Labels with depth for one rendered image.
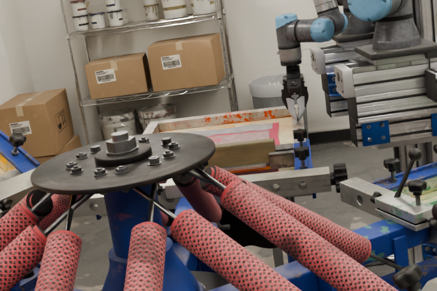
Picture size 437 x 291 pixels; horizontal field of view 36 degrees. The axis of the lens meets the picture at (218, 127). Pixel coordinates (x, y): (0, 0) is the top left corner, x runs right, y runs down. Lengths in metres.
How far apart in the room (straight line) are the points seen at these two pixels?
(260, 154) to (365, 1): 0.55
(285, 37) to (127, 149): 1.23
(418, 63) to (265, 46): 3.47
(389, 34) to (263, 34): 3.46
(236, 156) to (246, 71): 3.71
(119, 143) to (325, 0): 1.34
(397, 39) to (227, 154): 0.65
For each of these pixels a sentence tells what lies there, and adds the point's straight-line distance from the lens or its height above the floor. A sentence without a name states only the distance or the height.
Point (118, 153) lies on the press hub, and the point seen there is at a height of 1.32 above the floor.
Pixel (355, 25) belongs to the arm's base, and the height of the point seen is 1.29.
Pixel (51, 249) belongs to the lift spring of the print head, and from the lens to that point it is 0.95.
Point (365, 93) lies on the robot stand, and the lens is 2.16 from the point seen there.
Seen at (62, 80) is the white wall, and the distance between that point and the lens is 5.94.
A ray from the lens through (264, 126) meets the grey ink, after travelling 2.39.
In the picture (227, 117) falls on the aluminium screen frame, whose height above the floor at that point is 1.03.
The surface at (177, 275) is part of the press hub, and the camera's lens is 1.12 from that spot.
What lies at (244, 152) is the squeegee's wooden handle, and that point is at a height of 1.06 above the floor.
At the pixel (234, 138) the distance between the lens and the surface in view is 2.33.
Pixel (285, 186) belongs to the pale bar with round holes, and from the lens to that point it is 1.68.
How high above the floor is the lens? 1.58
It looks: 13 degrees down
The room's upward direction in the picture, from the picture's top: 8 degrees counter-clockwise
